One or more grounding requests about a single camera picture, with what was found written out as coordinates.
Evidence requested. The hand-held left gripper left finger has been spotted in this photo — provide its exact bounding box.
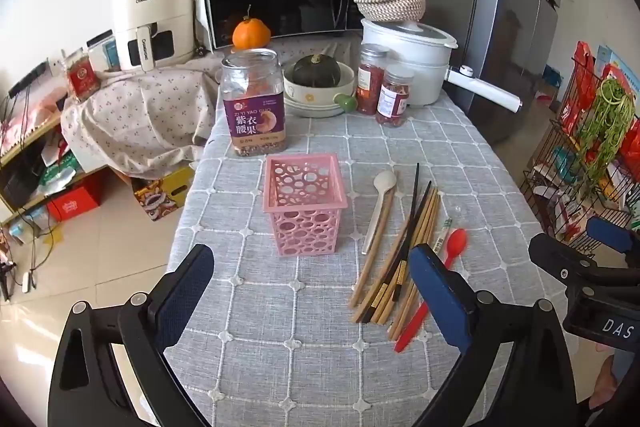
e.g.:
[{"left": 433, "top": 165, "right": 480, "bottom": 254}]
[{"left": 47, "top": 243, "right": 216, "bottom": 427}]

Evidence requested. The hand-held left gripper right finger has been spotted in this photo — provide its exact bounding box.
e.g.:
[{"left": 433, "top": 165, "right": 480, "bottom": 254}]
[{"left": 407, "top": 243, "right": 581, "bottom": 427}]

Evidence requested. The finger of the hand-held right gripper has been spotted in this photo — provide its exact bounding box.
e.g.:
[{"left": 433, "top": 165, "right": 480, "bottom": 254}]
[
  {"left": 586, "top": 217, "right": 640, "bottom": 260},
  {"left": 528, "top": 232, "right": 608, "bottom": 300}
]

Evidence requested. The pile of wooden chopsticks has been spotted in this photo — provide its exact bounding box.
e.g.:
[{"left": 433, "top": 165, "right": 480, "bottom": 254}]
[{"left": 348, "top": 181, "right": 446, "bottom": 342}]

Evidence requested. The black chopstick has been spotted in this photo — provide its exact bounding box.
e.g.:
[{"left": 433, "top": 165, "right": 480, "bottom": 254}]
[
  {"left": 361, "top": 181, "right": 432, "bottom": 324},
  {"left": 397, "top": 163, "right": 421, "bottom": 300}
]

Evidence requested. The pink perforated plastic basket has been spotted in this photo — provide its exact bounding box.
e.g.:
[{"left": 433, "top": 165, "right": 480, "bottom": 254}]
[{"left": 263, "top": 153, "right": 348, "bottom": 258}]

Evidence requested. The person's right hand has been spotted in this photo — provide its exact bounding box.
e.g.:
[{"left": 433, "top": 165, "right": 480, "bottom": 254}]
[{"left": 587, "top": 352, "right": 626, "bottom": 410}]

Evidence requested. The red plastic spoon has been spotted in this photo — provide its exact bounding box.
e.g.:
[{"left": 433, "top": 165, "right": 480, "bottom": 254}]
[{"left": 394, "top": 228, "right": 468, "bottom": 353}]

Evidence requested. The green white toothpick packet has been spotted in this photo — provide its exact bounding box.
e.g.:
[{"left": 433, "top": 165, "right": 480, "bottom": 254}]
[{"left": 434, "top": 217, "right": 453, "bottom": 258}]

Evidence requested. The yellow printed cardboard box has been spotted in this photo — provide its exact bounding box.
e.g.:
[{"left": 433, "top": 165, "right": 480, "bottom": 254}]
[{"left": 131, "top": 164, "right": 196, "bottom": 223}]

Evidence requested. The bunch of green vegetables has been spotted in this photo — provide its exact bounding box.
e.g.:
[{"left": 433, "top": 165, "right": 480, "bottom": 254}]
[{"left": 580, "top": 77, "right": 638, "bottom": 188}]

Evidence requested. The grey checked tablecloth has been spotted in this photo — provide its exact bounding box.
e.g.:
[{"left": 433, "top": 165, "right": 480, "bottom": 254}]
[{"left": 165, "top": 92, "right": 591, "bottom": 427}]

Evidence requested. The white plastic spoon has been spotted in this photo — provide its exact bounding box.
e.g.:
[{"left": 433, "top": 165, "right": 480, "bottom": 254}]
[{"left": 361, "top": 170, "right": 398, "bottom": 255}]

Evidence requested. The red cardboard box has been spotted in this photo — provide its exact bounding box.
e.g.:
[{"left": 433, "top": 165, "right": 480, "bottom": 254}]
[{"left": 46, "top": 186, "right": 103, "bottom": 223}]

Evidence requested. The red snack bag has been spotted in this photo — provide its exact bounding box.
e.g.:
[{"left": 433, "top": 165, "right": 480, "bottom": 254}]
[{"left": 560, "top": 41, "right": 598, "bottom": 132}]

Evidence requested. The small-flowered side table cloth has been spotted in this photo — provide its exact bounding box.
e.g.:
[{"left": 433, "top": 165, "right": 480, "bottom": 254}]
[{"left": 61, "top": 38, "right": 361, "bottom": 182}]

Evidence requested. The clear jar with purple label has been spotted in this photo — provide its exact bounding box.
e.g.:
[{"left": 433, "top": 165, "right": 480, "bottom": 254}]
[{"left": 220, "top": 48, "right": 287, "bottom": 156}]

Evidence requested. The dark screen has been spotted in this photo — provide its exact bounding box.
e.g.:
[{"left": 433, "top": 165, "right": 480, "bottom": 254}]
[{"left": 0, "top": 139, "right": 48, "bottom": 210}]

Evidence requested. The short labelled spice jar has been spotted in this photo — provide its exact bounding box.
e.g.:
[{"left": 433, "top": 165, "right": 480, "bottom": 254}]
[{"left": 376, "top": 64, "right": 416, "bottom": 126}]

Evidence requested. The grey refrigerator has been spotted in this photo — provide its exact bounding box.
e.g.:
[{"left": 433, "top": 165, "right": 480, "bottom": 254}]
[{"left": 362, "top": 0, "right": 566, "bottom": 148}]

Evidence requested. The wooden shelf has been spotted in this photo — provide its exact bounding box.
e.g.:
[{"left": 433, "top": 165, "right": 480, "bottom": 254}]
[{"left": 0, "top": 107, "right": 111, "bottom": 228}]

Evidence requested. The tall red spice jar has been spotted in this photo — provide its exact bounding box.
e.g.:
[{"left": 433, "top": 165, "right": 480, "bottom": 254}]
[{"left": 356, "top": 43, "right": 390, "bottom": 115}]

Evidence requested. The red label spice jar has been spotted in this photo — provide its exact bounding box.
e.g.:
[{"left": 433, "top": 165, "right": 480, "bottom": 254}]
[{"left": 66, "top": 57, "right": 101, "bottom": 102}]

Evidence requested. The white electric pot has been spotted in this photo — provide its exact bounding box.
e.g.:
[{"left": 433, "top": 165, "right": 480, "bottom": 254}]
[{"left": 361, "top": 18, "right": 522, "bottom": 112}]

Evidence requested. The clear storage container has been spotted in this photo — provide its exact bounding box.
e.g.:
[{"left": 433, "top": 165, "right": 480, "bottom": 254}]
[{"left": 86, "top": 29, "right": 121, "bottom": 72}]

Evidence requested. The dark green squash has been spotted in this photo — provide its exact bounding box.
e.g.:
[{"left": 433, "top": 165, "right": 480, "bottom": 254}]
[{"left": 292, "top": 54, "right": 342, "bottom": 86}]

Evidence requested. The power strip with plugs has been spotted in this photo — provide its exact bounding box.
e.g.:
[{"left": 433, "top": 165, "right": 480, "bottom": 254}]
[{"left": 7, "top": 62, "right": 51, "bottom": 98}]

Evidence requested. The orange tangerine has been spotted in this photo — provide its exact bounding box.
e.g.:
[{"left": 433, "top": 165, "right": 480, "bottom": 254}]
[{"left": 232, "top": 4, "right": 272, "bottom": 50}]

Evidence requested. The cream air fryer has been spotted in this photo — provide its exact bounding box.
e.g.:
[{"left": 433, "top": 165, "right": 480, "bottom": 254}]
[{"left": 111, "top": 0, "right": 197, "bottom": 72}]

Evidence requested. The black wire rack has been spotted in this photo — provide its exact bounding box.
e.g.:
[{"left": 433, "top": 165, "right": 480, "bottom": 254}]
[{"left": 520, "top": 42, "right": 640, "bottom": 253}]

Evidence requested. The white bowl with green handle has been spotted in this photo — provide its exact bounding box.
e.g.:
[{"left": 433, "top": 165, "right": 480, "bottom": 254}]
[{"left": 281, "top": 58, "right": 357, "bottom": 118}]

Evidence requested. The woven rope basket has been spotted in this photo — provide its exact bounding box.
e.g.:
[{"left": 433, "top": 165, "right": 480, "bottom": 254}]
[{"left": 353, "top": 0, "right": 428, "bottom": 22}]

